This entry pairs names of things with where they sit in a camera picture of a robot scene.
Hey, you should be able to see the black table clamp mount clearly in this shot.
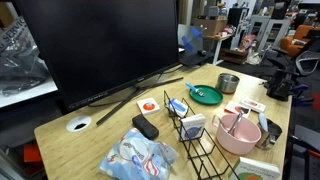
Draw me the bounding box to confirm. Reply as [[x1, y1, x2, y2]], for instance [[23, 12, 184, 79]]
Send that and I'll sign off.
[[265, 67, 295, 102]]

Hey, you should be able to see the white box with orange border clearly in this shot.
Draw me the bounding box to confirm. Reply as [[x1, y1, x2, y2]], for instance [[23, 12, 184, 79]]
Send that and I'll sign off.
[[223, 100, 252, 119]]

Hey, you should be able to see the white card with orange circle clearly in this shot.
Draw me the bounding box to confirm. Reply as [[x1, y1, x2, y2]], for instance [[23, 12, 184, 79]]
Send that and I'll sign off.
[[136, 97, 161, 116]]

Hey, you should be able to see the green plate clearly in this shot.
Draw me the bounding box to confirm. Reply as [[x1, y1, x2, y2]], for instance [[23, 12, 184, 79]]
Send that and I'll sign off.
[[188, 84, 224, 107]]

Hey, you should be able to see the pale blue utensil handle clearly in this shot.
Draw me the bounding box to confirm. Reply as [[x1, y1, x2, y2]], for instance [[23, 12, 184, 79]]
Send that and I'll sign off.
[[258, 112, 269, 133]]

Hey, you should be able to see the pink bowl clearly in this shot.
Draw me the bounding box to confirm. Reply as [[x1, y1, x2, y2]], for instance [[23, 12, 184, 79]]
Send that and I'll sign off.
[[215, 113, 263, 156]]

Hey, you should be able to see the brown cardboard box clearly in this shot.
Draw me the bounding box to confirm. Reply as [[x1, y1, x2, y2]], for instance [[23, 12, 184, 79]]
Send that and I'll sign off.
[[193, 16, 229, 37]]

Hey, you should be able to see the blue white plastic bag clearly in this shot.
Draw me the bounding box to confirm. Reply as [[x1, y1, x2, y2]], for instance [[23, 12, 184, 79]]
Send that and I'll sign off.
[[97, 127, 180, 180]]

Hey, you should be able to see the white round cable grommet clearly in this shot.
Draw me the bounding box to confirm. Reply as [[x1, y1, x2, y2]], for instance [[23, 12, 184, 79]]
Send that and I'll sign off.
[[65, 115, 92, 133]]

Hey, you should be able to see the orange sofa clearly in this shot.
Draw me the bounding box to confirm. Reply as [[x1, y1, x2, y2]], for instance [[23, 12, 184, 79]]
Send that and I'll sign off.
[[279, 23, 316, 58]]

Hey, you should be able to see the white flat card box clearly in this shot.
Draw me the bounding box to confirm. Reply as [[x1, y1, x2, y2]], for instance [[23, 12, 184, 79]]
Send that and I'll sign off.
[[240, 98, 267, 114]]

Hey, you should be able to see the black mesh office chair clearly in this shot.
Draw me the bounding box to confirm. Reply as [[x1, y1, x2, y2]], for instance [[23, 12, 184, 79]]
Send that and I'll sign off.
[[265, 27, 320, 78]]

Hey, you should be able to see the black monitor stand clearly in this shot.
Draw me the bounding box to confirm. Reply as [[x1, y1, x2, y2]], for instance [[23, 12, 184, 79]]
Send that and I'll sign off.
[[95, 76, 185, 127]]

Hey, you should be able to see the stainless steel cup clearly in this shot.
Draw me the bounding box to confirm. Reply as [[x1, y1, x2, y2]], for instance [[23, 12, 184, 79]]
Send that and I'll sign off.
[[215, 72, 241, 95]]

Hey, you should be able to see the black rectangular eraser block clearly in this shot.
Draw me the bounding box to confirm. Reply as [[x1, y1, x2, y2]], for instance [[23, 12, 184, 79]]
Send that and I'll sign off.
[[131, 113, 160, 141]]

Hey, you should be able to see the green white carton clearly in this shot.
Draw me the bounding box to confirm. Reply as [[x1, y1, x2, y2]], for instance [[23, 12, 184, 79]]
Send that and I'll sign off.
[[227, 156, 282, 180]]

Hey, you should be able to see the grey white cabinet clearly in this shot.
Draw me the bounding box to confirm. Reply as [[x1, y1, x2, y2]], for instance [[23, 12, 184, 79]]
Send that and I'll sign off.
[[247, 14, 291, 55]]

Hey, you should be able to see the shiny steel pitcher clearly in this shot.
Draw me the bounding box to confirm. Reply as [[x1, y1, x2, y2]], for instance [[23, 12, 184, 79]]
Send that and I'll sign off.
[[255, 117, 283, 150]]

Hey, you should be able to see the black plastic bag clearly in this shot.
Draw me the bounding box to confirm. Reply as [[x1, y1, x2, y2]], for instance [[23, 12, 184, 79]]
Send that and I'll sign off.
[[0, 42, 52, 98]]

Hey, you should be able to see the small blue white box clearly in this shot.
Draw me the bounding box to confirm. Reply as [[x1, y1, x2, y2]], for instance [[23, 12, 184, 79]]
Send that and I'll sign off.
[[166, 97, 190, 119]]

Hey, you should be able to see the wooden crate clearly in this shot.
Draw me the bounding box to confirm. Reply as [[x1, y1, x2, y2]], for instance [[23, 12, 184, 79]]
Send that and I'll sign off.
[[220, 47, 250, 66]]

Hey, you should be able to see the slim steel spoon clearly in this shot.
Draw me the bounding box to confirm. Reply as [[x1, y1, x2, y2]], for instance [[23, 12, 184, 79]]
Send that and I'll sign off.
[[211, 114, 231, 134]]

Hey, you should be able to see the white box with blue print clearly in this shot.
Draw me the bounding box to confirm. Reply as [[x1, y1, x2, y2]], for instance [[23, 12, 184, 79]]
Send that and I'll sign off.
[[179, 113, 207, 143]]

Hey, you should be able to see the large black computer monitor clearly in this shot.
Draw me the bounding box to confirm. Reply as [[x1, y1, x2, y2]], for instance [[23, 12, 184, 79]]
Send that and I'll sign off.
[[14, 0, 181, 111]]

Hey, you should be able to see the blue handled spoon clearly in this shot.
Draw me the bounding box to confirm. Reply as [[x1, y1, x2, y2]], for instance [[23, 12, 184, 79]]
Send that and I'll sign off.
[[184, 82, 206, 98]]

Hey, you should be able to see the black wire rack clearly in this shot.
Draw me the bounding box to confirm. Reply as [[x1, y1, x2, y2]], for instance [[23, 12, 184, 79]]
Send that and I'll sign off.
[[162, 90, 241, 180]]

